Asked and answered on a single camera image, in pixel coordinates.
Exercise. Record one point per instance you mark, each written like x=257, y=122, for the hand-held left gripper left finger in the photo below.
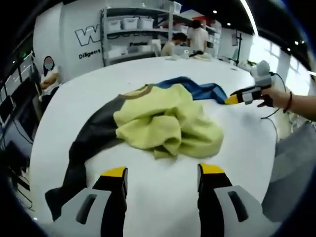
x=111, y=197

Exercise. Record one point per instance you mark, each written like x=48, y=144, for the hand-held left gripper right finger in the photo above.
x=212, y=197

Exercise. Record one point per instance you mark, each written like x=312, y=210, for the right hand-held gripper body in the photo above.
x=263, y=72

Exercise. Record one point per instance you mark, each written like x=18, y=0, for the yellow blue grey garment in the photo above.
x=160, y=118

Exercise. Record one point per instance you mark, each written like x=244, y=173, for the person's right hand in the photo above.
x=272, y=96

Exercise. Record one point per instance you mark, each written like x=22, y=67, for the black pole stand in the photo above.
x=239, y=49

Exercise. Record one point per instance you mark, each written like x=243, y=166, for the dark red wrist band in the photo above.
x=289, y=101

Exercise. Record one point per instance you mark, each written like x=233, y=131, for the cream cloth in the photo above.
x=203, y=56

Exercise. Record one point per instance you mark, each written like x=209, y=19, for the ceiling strip light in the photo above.
x=249, y=12

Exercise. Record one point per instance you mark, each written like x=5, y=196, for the ceiling spot lights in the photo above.
x=214, y=11

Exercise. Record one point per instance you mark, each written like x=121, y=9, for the white cardboard box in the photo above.
x=118, y=51

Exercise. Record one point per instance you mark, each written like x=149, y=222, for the grey metal shelving unit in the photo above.
x=104, y=37

